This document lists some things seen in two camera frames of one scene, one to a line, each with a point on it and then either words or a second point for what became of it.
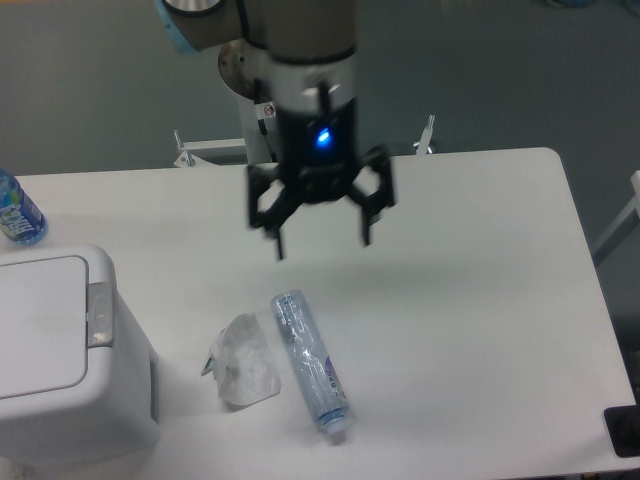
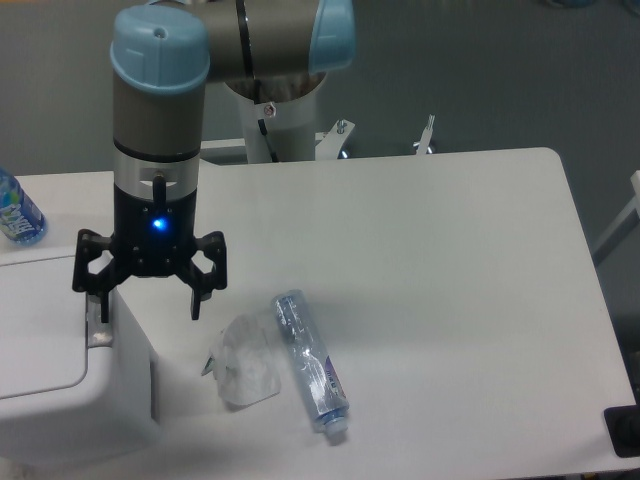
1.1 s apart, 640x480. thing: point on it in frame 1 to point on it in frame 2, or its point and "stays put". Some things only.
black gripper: [318, 151] to [154, 238]
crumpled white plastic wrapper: [243, 363] stays put
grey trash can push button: [100, 314] stays put
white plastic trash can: [75, 363] stays put
